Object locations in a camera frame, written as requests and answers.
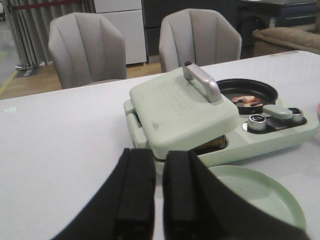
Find red barrier tape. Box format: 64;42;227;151
12;0;81;10

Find white cabinet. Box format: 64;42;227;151
94;0;147;64

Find bread slice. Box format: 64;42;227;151
192;142;228;155

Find grey pleated curtain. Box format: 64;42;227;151
2;0;96;70

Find silver control knob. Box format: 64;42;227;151
288;107;304;124
247;114;267;132

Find right beige upholstered chair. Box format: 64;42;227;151
158;8;242;72

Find right silver control knob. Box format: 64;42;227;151
288;107;304;124

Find mint green round plate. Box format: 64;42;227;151
208;165;307;230

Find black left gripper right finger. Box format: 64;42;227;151
162;150;309;240

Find black round frying pan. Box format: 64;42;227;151
217;78;278;115

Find beige upholstered chair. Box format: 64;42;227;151
48;12;127;89
158;8;242;72

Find mint green sandwich maker lid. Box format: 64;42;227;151
123;61;240;160

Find left silver control knob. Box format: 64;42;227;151
247;114;267;132

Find pink plastic bowl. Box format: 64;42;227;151
316;103;320;121

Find left beige upholstered chair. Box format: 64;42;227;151
48;12;127;89

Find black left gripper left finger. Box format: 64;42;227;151
54;148;156;240

